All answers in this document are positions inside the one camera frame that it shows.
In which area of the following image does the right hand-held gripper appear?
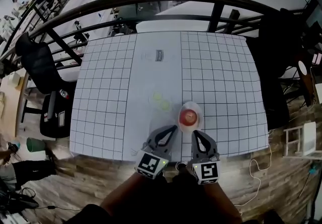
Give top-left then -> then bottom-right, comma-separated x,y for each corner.
189,130 -> 221,185

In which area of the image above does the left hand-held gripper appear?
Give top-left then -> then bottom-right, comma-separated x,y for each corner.
134,125 -> 179,180

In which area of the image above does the red apple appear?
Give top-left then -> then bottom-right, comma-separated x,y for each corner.
180,108 -> 198,126

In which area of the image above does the person's left forearm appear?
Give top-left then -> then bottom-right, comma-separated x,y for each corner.
100,174 -> 151,216

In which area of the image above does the person's right forearm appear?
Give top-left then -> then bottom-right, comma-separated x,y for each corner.
206,181 -> 244,223

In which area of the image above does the person's black clothing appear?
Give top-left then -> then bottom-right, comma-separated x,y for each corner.
62,167 -> 285,224

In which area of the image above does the white grid tablecloth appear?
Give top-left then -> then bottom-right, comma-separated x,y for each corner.
69,31 -> 270,162

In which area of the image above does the white stool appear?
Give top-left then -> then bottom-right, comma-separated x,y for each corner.
283,121 -> 318,160

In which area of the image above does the black mesh office chair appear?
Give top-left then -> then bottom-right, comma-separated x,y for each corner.
255,8 -> 312,130
15,33 -> 76,139

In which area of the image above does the green bin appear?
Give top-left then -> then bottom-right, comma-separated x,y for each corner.
26,137 -> 46,153

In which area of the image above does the white round disc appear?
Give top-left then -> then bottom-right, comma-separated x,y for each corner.
298,60 -> 308,77

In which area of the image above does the light wooden desk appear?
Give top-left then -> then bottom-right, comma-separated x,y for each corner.
0,68 -> 30,138

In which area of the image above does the white cable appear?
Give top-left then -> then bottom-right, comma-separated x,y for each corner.
233,142 -> 273,207

